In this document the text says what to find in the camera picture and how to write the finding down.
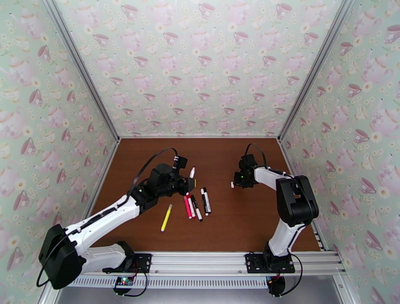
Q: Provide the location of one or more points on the white barrel red marker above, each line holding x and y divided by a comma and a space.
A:
192, 172
190, 203

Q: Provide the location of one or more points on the pink highlighter pen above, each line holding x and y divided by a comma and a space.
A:
187, 207

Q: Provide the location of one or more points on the white barrel black marker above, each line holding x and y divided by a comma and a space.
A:
204, 203
197, 208
207, 203

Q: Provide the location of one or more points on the yellow highlighter pen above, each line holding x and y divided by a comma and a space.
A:
166, 217

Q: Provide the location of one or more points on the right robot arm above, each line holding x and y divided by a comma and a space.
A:
297, 200

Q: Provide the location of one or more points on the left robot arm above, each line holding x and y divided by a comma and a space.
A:
100, 218

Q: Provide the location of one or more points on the controller board with LED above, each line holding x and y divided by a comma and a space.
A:
123, 281

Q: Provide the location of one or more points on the black controller board holder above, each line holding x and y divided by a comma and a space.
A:
276, 286

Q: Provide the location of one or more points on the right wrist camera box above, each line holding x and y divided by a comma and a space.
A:
248, 162

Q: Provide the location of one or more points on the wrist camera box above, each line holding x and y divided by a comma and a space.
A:
248, 162
180, 163

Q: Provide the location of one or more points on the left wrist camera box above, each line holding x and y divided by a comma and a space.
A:
180, 163

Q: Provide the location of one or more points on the aluminium table edge rail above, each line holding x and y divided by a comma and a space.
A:
289, 162
107, 168
200, 137

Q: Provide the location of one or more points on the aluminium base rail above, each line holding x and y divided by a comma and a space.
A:
200, 262

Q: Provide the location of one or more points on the aluminium frame post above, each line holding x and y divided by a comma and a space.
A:
315, 67
81, 67

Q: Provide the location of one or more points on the aluminium frame leg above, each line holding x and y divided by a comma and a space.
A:
347, 290
47, 297

